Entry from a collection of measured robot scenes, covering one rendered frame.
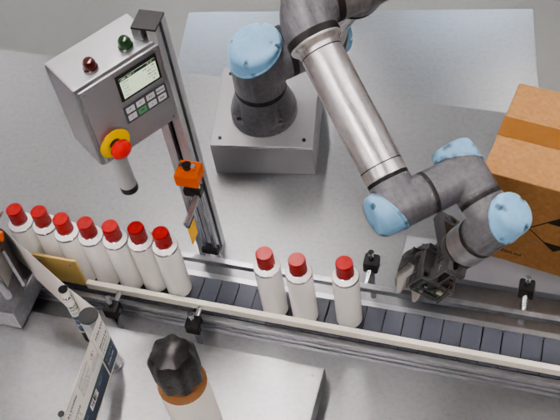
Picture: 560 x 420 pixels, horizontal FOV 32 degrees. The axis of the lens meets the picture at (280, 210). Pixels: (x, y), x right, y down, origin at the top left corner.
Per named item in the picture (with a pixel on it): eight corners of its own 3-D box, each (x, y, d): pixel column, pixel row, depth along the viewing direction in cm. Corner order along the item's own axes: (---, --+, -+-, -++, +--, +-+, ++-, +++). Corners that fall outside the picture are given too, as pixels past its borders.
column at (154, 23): (199, 255, 212) (129, 27, 158) (206, 238, 214) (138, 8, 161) (219, 258, 211) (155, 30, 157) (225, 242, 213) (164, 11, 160)
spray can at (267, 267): (260, 317, 195) (247, 262, 178) (267, 296, 198) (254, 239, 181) (285, 322, 194) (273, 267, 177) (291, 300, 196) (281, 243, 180)
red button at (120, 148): (103, 142, 165) (112, 152, 163) (121, 130, 166) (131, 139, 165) (108, 156, 168) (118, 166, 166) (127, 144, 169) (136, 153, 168)
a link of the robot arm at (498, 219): (518, 180, 160) (544, 225, 158) (478, 208, 169) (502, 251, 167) (487, 192, 155) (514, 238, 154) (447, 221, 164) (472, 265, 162)
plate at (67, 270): (43, 277, 204) (30, 254, 197) (45, 275, 205) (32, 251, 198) (87, 286, 202) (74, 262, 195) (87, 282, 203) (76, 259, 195)
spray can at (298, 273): (290, 324, 193) (279, 268, 177) (297, 302, 196) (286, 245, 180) (315, 328, 192) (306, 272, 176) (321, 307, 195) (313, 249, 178)
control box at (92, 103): (74, 138, 174) (42, 62, 159) (150, 88, 180) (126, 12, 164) (104, 169, 169) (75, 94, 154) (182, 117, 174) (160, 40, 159)
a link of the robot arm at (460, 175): (417, 156, 159) (450, 213, 157) (475, 128, 161) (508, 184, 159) (407, 171, 167) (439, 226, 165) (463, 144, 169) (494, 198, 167)
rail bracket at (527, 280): (508, 345, 191) (516, 302, 178) (513, 314, 195) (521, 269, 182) (525, 348, 190) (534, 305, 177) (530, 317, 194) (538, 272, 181)
